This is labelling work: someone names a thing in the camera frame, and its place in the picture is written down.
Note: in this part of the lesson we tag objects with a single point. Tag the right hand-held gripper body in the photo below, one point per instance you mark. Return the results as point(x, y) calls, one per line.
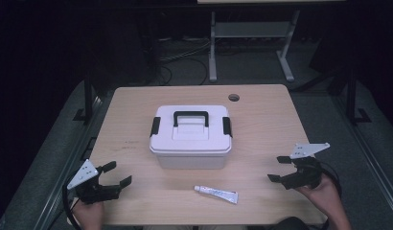
point(305, 172)

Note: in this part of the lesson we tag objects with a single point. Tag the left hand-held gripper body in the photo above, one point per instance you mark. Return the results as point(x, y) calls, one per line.
point(89, 188)

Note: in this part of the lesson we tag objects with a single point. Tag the white ointment tube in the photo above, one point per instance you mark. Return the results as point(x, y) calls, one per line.
point(217, 193)

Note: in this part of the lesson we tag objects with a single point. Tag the white plastic storage box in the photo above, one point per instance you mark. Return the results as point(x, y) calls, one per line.
point(191, 161)

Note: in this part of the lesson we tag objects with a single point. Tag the person's left hand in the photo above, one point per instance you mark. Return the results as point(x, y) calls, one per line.
point(88, 215)

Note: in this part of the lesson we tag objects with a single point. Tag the person's right hand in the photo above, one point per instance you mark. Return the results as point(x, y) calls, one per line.
point(324, 198)

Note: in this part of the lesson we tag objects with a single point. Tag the black round object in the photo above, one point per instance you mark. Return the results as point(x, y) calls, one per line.
point(290, 223)

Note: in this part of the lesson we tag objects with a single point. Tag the black upright stand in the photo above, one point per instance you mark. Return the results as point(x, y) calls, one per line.
point(88, 99)
point(352, 96)

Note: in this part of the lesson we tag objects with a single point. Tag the aluminium floor rail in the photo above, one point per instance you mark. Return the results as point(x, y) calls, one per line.
point(367, 153)
point(68, 166)

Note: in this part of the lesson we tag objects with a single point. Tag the grey metal table frame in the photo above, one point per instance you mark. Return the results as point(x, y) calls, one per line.
point(249, 30)

